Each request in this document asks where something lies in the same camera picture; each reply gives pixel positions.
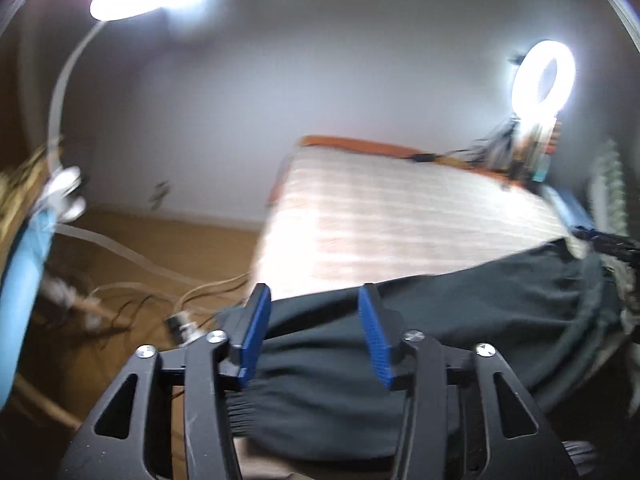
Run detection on dark green pants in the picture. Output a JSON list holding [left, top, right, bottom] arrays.
[[228, 240, 623, 462]]

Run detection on white ring light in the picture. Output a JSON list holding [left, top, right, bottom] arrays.
[[511, 40, 576, 124]]

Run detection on orange bed sheet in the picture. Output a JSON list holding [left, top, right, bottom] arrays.
[[298, 136, 525, 192]]

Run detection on checkered beige bed blanket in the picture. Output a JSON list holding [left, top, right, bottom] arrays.
[[248, 146, 587, 299]]

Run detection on blue chair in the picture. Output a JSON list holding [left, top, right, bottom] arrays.
[[0, 210, 55, 408]]

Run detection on green white patterned pillow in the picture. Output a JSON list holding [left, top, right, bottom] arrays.
[[587, 138, 629, 236]]

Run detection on white desk lamp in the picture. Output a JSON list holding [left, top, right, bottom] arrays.
[[44, 0, 219, 226]]

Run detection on colourful floral fabric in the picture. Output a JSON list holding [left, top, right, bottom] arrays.
[[508, 118, 562, 188]]

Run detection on folded blue jeans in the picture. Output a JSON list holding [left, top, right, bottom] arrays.
[[538, 184, 596, 242]]

